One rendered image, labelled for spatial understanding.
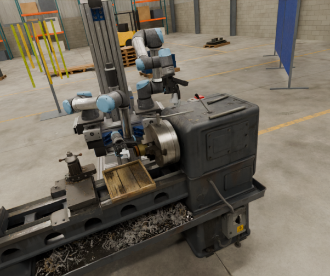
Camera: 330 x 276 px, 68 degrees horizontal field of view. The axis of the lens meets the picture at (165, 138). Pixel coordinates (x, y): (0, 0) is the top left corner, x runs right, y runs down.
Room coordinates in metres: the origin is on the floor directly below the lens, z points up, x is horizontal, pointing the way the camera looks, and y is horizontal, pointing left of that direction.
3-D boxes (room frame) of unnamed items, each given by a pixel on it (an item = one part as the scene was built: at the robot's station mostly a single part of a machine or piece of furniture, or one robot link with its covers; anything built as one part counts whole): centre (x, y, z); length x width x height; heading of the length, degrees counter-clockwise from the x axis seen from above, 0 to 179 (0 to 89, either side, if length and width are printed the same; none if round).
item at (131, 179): (1.42, 0.30, 0.89); 0.36 x 0.30 x 0.04; 20
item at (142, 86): (2.10, 0.12, 1.33); 0.13 x 0.12 x 0.14; 97
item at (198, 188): (1.67, -0.34, 0.43); 0.60 x 0.48 x 0.86; 110
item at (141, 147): (1.47, 0.17, 1.08); 0.09 x 0.09 x 0.09; 20
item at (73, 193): (1.33, 0.61, 0.95); 0.43 x 0.17 x 0.05; 20
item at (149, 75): (8.75, -0.11, 0.39); 1.20 x 0.80 x 0.79; 116
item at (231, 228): (1.41, -0.43, 0.41); 0.34 x 0.17 x 0.82; 110
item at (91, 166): (1.40, 0.60, 0.99); 0.20 x 0.10 x 0.05; 110
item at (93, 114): (2.02, 0.62, 1.21); 0.15 x 0.15 x 0.10
